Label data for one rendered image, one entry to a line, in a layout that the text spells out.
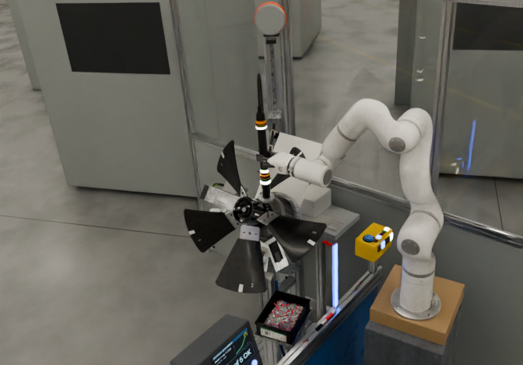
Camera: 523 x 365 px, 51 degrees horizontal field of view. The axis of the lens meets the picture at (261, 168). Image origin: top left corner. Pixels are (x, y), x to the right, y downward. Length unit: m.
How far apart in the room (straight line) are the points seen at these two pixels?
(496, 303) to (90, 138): 3.52
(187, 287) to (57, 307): 0.89
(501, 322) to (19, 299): 3.11
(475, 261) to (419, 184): 1.03
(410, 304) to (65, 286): 2.73
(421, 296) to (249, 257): 0.75
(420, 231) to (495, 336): 1.26
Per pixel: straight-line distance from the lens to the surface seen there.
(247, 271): 2.45
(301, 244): 2.31
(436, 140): 2.65
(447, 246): 2.91
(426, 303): 2.24
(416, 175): 1.91
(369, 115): 1.87
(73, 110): 5.02
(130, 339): 3.71
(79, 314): 4.00
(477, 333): 3.16
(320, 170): 2.08
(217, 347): 1.78
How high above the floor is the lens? 2.53
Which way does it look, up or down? 29 degrees down
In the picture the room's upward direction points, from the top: 4 degrees counter-clockwise
